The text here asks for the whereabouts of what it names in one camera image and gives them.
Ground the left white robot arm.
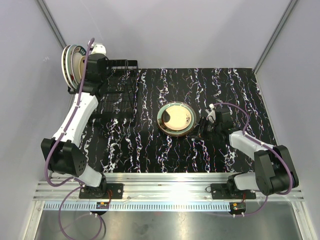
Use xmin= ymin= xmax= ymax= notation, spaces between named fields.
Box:
xmin=40 ymin=52 xmax=110 ymax=199

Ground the black wire dish rack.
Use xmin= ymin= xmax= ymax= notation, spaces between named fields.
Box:
xmin=71 ymin=58 xmax=139 ymax=119

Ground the right aluminium frame post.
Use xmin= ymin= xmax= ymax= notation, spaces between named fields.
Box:
xmin=253 ymin=0 xmax=300 ymax=75

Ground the aluminium mounting rail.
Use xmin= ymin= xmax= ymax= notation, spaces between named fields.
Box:
xmin=32 ymin=172 xmax=305 ymax=203

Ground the cream plate dark floral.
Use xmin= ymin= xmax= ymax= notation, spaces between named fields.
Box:
xmin=160 ymin=102 xmax=196 ymax=132

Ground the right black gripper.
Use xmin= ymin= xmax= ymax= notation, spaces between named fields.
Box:
xmin=186 ymin=116 xmax=222 ymax=141

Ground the stack of remaining plates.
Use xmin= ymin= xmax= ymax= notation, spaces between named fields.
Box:
xmin=156 ymin=101 xmax=197 ymax=137

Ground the white plate dark green rim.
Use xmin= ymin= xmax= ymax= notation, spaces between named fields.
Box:
xmin=70 ymin=45 xmax=87 ymax=89

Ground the small cream floral plate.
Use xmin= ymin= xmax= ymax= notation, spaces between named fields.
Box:
xmin=78 ymin=55 xmax=86 ymax=80

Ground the left aluminium frame post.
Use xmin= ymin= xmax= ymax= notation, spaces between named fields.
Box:
xmin=35 ymin=0 xmax=67 ymax=49

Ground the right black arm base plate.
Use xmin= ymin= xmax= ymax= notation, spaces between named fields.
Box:
xmin=209 ymin=183 xmax=257 ymax=200

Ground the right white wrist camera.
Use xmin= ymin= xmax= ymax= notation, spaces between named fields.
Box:
xmin=205 ymin=103 xmax=216 ymax=123

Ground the white slotted cable duct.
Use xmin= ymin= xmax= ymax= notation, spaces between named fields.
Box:
xmin=43 ymin=201 xmax=246 ymax=212

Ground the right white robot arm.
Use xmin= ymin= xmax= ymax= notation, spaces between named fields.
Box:
xmin=196 ymin=110 xmax=299 ymax=199

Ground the aluminium frame post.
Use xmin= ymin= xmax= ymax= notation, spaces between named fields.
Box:
xmin=253 ymin=0 xmax=300 ymax=75
xmin=35 ymin=0 xmax=67 ymax=49

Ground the black marble pattern mat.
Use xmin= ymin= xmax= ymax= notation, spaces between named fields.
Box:
xmin=79 ymin=68 xmax=276 ymax=173

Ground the white plate watermelon pattern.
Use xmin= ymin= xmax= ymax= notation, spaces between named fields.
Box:
xmin=65 ymin=44 xmax=76 ymax=90

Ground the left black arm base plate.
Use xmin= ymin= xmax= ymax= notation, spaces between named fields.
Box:
xmin=79 ymin=183 xmax=124 ymax=200

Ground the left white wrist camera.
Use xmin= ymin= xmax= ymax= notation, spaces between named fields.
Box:
xmin=90 ymin=42 xmax=107 ymax=56

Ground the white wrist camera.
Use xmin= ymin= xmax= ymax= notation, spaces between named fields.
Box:
xmin=90 ymin=42 xmax=107 ymax=56
xmin=205 ymin=103 xmax=216 ymax=123

